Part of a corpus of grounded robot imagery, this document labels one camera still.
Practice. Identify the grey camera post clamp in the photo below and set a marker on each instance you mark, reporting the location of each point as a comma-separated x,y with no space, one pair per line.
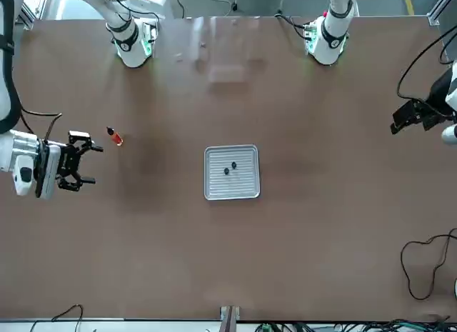
230,321

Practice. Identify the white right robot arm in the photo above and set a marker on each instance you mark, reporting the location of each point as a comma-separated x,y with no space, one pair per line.
128,50

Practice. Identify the aluminium frame corner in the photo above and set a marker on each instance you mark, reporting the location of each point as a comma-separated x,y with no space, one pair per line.
433,19

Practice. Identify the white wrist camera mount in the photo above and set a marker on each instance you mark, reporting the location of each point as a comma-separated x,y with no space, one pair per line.
48,171

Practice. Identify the black floor plug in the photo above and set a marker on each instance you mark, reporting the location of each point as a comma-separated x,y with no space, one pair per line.
234,5

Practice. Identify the orange oil bottle black cap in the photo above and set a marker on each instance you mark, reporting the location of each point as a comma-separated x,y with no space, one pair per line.
116,137

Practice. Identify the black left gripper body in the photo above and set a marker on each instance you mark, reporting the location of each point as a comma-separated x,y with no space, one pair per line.
438,96

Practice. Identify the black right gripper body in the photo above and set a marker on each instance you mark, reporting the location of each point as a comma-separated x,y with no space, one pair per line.
68,166

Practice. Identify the silver ribbed metal tray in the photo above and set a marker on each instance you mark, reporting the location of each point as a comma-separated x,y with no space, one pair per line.
218,189

